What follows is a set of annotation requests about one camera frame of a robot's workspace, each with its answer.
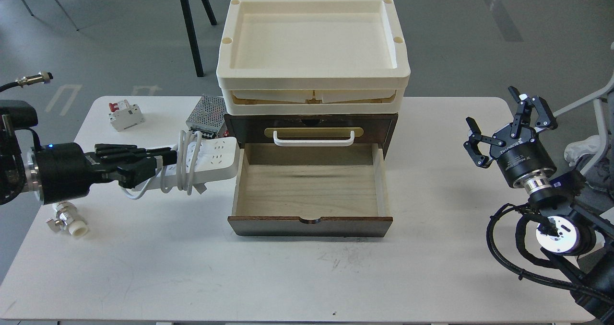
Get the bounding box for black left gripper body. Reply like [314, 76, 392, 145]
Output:
[24, 143, 103, 205]

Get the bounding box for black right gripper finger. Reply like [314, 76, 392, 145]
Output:
[508, 86, 558, 139]
[463, 117, 510, 168]

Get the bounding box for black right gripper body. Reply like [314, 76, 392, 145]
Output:
[493, 126, 556, 189]

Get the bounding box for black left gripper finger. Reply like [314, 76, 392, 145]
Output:
[101, 163, 158, 189]
[94, 144, 177, 168]

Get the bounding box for white power strip with cable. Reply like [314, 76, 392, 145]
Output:
[122, 130, 240, 200]

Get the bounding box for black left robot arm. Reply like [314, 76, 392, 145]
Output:
[0, 100, 177, 205]

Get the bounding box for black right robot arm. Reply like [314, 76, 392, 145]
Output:
[463, 86, 614, 325]

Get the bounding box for metal valve white fitting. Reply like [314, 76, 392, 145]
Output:
[46, 201, 89, 237]

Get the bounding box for white cloth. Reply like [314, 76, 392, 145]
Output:
[564, 135, 601, 166]

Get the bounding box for metal mesh power supply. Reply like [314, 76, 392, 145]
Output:
[186, 95, 227, 139]

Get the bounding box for open wooden drawer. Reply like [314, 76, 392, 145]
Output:
[228, 143, 393, 237]

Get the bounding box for black stand legs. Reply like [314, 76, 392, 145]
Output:
[175, 0, 217, 78]

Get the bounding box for cream plastic tray stack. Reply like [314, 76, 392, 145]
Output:
[216, 0, 411, 116]

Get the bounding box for white circuit breaker red switch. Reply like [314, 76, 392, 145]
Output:
[109, 99, 145, 131]

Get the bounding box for grey chair frame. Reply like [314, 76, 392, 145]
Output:
[552, 71, 614, 172]

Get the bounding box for white drawer handle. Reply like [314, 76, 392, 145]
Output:
[273, 130, 355, 147]

